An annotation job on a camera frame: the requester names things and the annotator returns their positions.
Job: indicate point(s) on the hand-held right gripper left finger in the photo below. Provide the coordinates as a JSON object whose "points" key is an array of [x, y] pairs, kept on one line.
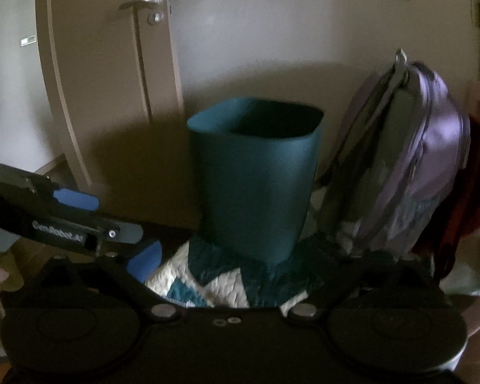
{"points": [[146, 262]]}

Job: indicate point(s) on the beige door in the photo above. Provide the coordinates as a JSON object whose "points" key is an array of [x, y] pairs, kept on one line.
{"points": [[104, 88]]}

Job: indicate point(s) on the small wall sticker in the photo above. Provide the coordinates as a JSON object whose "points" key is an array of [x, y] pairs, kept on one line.
{"points": [[28, 40]]}

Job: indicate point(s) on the teal white quilt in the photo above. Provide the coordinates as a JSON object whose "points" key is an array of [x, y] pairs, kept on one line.
{"points": [[220, 280]]}

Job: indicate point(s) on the red cloth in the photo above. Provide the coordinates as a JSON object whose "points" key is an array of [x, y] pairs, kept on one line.
{"points": [[474, 192]]}

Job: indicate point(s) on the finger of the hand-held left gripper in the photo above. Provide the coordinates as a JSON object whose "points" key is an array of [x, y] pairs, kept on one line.
{"points": [[76, 200], [120, 234]]}

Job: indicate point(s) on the teal plastic trash bin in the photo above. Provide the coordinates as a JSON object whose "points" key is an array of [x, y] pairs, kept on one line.
{"points": [[256, 184]]}

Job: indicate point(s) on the round metal door lock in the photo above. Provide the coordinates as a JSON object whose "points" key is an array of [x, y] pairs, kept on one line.
{"points": [[156, 17]]}

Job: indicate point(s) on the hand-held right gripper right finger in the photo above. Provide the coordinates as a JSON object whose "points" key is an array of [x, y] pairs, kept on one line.
{"points": [[344, 282]]}

